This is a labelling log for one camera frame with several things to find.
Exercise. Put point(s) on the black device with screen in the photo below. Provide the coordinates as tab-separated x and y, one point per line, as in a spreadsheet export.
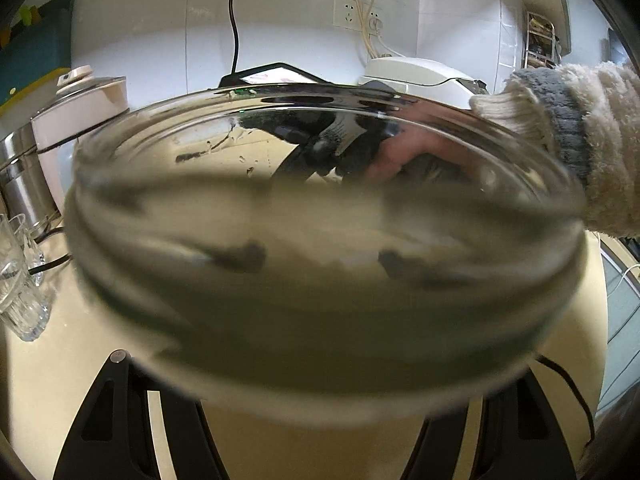
280	74

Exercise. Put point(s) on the white wall socket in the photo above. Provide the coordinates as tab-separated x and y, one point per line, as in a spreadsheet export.
347	11
376	9

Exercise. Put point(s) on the stainless steel canister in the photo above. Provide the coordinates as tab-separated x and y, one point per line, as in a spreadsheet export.
25	180

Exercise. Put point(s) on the clear drinking glass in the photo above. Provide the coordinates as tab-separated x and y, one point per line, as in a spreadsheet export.
20	310
34	255

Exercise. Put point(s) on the clear glass bowl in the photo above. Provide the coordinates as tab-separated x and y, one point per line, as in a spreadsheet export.
320	310

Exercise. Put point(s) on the white rice cooker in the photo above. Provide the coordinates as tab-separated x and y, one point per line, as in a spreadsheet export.
415	72

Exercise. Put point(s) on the wall spice rack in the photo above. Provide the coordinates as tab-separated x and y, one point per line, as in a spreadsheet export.
540	40

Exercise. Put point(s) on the white electric pot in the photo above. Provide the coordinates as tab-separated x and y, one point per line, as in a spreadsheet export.
75	110

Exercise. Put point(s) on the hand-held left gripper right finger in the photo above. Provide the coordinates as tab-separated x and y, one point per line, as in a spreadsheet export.
505	450

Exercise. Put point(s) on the person's right hand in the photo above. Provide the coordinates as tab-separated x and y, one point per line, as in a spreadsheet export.
425	155

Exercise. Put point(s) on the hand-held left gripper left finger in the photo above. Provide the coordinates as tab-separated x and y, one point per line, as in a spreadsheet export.
125	390

